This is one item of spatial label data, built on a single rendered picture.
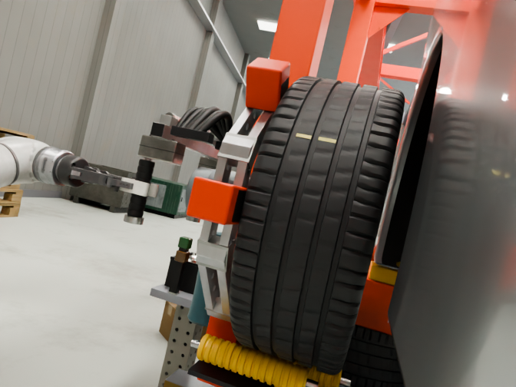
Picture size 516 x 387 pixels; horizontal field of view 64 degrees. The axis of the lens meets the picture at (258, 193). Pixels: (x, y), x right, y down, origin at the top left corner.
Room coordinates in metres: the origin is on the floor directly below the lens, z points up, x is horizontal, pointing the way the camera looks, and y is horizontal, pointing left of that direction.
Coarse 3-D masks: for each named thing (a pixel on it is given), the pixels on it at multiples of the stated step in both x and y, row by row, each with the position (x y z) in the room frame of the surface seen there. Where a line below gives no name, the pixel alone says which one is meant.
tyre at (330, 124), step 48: (288, 96) 0.80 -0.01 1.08; (336, 96) 0.80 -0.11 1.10; (384, 96) 0.80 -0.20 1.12; (288, 144) 0.73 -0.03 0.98; (336, 144) 0.72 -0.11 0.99; (384, 144) 0.70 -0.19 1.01; (288, 192) 0.70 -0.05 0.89; (336, 192) 0.68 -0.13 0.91; (384, 192) 0.68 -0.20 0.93; (240, 240) 0.72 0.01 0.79; (288, 240) 0.70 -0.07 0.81; (336, 240) 0.67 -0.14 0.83; (240, 288) 0.75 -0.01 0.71; (288, 288) 0.71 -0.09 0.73; (336, 288) 0.68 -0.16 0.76; (240, 336) 0.83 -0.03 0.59; (288, 336) 0.76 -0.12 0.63; (336, 336) 0.72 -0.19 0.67
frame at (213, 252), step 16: (256, 112) 0.90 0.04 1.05; (272, 112) 0.87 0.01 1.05; (240, 128) 0.83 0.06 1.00; (256, 128) 0.82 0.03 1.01; (224, 144) 0.79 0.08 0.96; (240, 144) 0.79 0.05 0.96; (256, 144) 0.80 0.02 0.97; (224, 160) 0.79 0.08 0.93; (240, 160) 0.78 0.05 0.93; (224, 176) 0.80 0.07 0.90; (240, 176) 0.78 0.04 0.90; (208, 224) 0.79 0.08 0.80; (208, 240) 0.79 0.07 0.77; (224, 240) 0.78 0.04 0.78; (208, 256) 0.79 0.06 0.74; (224, 256) 0.78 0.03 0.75; (208, 272) 0.83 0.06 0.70; (224, 272) 0.80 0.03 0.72; (208, 288) 0.86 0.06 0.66; (224, 288) 0.84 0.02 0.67; (208, 304) 0.91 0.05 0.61; (224, 304) 0.89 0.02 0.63
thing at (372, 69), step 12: (372, 36) 4.86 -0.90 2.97; (384, 36) 5.26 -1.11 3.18; (420, 36) 6.70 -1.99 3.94; (372, 48) 5.22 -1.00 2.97; (396, 48) 6.81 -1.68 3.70; (372, 60) 5.59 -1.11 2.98; (360, 72) 6.93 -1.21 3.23; (372, 72) 6.06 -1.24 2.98; (384, 72) 6.76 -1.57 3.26; (396, 72) 6.71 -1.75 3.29; (408, 72) 6.67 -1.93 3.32; (360, 84) 8.17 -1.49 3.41; (372, 84) 6.62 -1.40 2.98
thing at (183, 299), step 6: (156, 288) 1.52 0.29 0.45; (162, 288) 1.54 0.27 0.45; (168, 288) 1.55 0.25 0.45; (150, 294) 1.51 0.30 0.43; (156, 294) 1.50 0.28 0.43; (162, 294) 1.50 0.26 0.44; (168, 294) 1.49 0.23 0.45; (180, 294) 1.51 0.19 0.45; (186, 294) 1.53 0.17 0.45; (192, 294) 1.55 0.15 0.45; (168, 300) 1.49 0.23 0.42; (174, 300) 1.49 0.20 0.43; (180, 300) 1.48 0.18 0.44; (186, 300) 1.47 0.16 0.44; (186, 306) 1.47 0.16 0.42
